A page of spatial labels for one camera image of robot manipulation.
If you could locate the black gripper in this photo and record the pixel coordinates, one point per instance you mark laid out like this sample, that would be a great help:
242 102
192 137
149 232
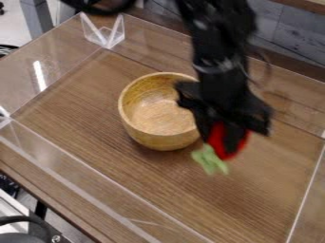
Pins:
221 98

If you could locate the red plush strawberry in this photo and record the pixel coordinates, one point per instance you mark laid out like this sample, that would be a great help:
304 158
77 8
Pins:
210 156

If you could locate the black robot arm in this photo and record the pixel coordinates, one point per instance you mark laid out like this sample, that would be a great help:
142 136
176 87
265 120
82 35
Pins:
221 26

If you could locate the wooden bowl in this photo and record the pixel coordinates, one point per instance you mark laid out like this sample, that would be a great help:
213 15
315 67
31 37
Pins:
154 120

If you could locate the black table leg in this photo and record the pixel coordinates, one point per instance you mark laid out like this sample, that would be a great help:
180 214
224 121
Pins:
40 210

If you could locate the clear acrylic tray enclosure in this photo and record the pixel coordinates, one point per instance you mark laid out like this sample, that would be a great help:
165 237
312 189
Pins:
97 142

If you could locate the clear acrylic corner bracket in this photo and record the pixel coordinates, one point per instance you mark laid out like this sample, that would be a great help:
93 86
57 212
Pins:
105 37

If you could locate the black metal bracket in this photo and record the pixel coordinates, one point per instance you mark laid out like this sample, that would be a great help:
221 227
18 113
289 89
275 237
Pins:
51 235

